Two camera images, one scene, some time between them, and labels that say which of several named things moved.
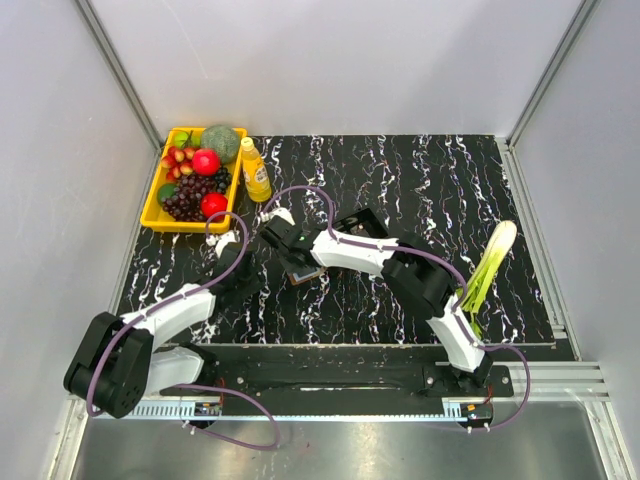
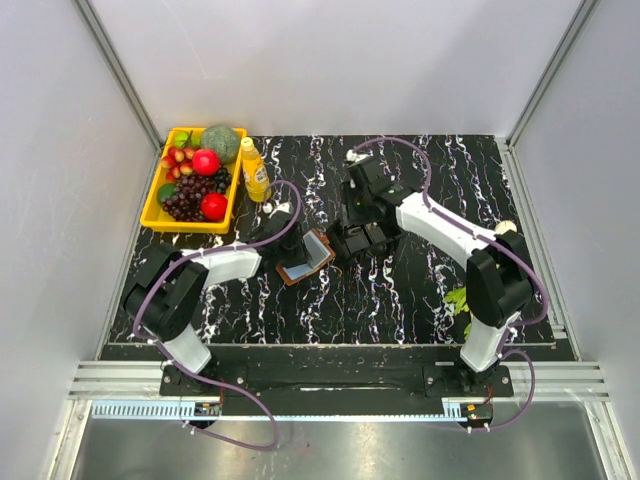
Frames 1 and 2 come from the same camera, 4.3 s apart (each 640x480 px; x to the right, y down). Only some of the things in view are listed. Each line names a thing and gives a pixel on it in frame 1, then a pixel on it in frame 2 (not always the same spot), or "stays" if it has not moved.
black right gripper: x=287 y=264 → x=349 y=213
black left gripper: x=255 y=285 → x=303 y=255
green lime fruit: x=166 y=190 stays
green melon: x=224 y=139 stays
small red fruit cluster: x=178 y=162 stays
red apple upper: x=206 y=161 stays
